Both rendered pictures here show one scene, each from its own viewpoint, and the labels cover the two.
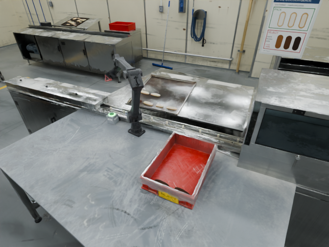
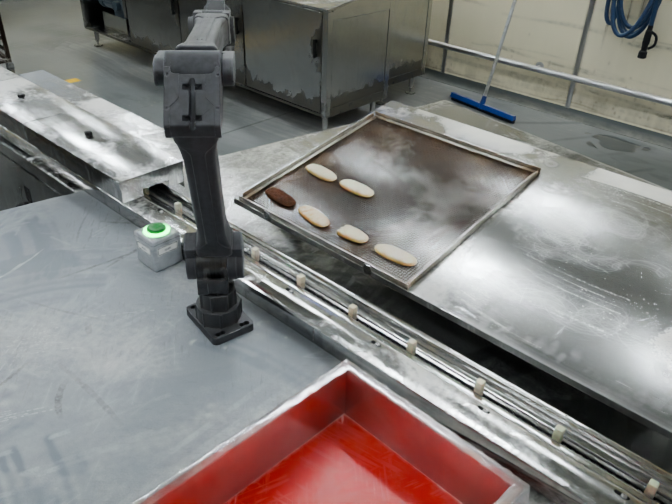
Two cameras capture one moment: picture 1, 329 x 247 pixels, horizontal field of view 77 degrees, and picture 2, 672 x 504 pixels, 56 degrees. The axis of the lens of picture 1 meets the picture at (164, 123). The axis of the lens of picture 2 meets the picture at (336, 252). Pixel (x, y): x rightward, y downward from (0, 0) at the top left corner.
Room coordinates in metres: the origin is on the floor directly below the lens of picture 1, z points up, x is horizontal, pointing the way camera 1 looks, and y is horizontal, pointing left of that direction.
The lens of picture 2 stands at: (0.47, -0.26, 1.60)
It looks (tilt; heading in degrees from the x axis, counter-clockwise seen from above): 33 degrees down; 17
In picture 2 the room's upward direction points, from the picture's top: 2 degrees clockwise
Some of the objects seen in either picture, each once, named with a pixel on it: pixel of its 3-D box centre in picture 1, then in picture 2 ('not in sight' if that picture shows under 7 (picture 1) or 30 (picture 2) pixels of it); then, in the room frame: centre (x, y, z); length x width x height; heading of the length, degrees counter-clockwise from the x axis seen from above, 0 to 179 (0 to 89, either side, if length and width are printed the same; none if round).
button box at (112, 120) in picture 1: (112, 119); (160, 251); (1.46, 0.44, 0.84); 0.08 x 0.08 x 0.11; 65
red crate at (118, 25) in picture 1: (122, 26); not in sight; (5.22, 0.95, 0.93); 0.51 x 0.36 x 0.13; 69
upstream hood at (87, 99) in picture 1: (53, 90); (35, 114); (1.93, 1.14, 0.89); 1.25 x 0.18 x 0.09; 65
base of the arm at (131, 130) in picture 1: (136, 127); (218, 304); (1.32, 0.22, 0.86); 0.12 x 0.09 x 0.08; 55
